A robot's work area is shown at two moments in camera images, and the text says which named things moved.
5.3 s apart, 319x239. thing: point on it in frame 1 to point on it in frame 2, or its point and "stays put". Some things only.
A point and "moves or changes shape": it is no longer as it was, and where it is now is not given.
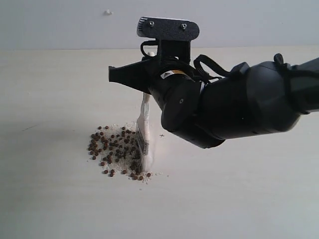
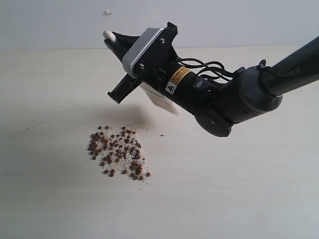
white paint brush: [142, 132] moves or changes shape
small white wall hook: [108, 13] stays put
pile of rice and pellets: [115, 148] stays put
